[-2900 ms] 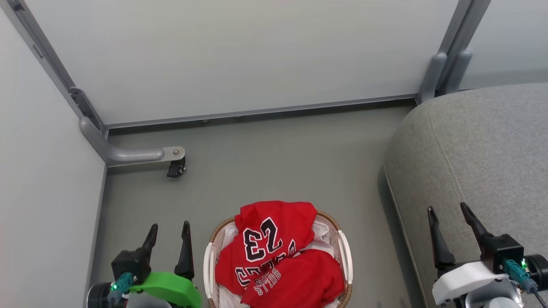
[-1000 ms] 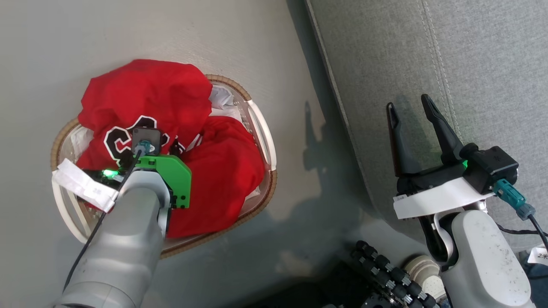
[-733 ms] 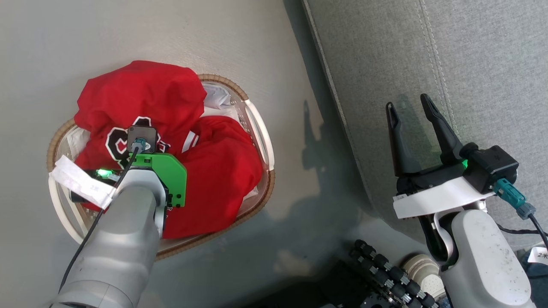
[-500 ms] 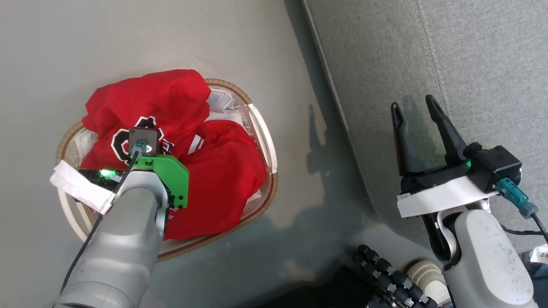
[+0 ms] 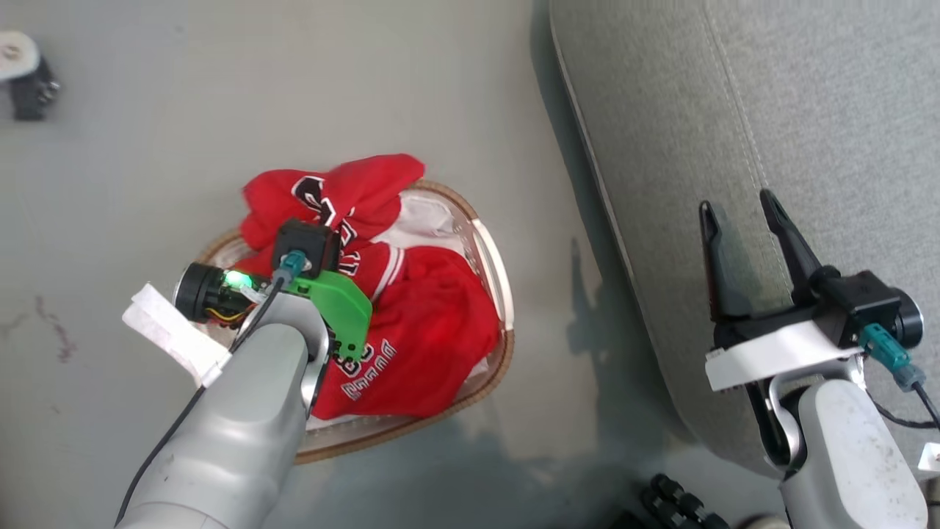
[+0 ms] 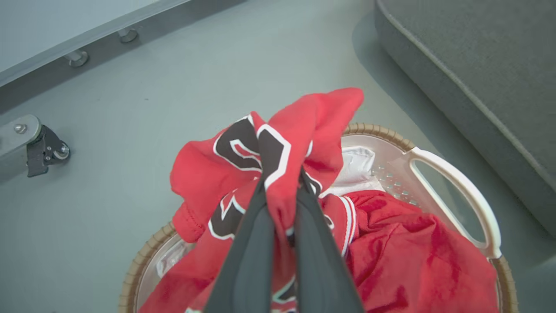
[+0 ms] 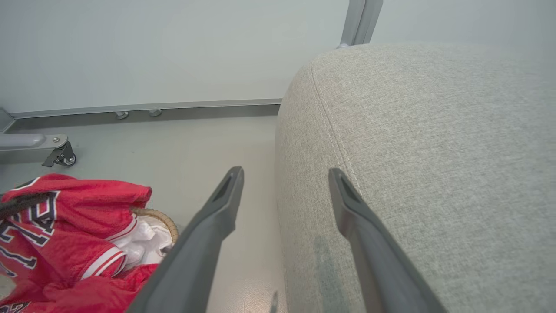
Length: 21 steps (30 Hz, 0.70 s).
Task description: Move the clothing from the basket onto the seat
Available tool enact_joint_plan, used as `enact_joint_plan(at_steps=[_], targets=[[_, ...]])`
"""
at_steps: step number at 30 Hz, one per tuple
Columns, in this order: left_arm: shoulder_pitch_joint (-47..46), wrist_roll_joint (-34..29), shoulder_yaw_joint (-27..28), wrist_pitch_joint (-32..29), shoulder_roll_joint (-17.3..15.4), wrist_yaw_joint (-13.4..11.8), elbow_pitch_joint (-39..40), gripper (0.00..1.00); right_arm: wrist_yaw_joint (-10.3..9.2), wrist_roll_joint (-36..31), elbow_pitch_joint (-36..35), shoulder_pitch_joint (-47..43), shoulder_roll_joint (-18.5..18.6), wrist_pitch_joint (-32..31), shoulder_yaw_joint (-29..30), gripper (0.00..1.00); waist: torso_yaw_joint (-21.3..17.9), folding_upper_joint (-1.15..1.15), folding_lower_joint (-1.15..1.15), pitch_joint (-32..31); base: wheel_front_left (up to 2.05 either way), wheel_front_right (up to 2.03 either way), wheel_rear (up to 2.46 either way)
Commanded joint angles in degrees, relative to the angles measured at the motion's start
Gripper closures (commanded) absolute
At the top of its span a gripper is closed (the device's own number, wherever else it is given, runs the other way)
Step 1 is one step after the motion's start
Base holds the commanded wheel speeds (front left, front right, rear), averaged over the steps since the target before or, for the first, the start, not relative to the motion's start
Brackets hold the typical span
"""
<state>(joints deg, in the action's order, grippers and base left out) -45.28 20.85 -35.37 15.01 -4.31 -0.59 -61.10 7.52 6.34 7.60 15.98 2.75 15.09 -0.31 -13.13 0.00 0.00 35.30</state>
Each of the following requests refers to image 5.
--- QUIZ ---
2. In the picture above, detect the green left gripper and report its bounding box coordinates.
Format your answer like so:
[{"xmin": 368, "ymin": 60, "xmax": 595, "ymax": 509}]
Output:
[{"xmin": 175, "ymin": 262, "xmax": 373, "ymax": 361}]

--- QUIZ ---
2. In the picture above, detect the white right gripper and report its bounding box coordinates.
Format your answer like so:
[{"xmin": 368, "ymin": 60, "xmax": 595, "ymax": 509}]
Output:
[{"xmin": 699, "ymin": 190, "xmax": 864, "ymax": 393}]

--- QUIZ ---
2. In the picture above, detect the red sports clothing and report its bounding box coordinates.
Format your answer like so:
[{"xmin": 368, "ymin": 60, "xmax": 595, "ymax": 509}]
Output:
[{"xmin": 236, "ymin": 153, "xmax": 502, "ymax": 421}]

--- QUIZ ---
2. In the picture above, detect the white basket liner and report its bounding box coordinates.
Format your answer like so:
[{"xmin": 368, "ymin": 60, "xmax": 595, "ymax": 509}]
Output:
[{"xmin": 198, "ymin": 190, "xmax": 507, "ymax": 434}]

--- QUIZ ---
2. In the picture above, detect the white laundry basket brown rim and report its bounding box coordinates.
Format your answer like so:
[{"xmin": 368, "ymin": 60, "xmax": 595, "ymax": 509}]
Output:
[{"xmin": 192, "ymin": 180, "xmax": 516, "ymax": 465}]

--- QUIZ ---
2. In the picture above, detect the grey fabric sofa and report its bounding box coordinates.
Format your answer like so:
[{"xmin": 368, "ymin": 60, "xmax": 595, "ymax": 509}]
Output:
[{"xmin": 549, "ymin": 0, "xmax": 940, "ymax": 478}]

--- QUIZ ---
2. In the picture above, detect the white tape tag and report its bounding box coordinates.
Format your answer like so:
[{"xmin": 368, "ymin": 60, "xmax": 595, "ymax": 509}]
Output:
[{"xmin": 122, "ymin": 283, "xmax": 232, "ymax": 388}]

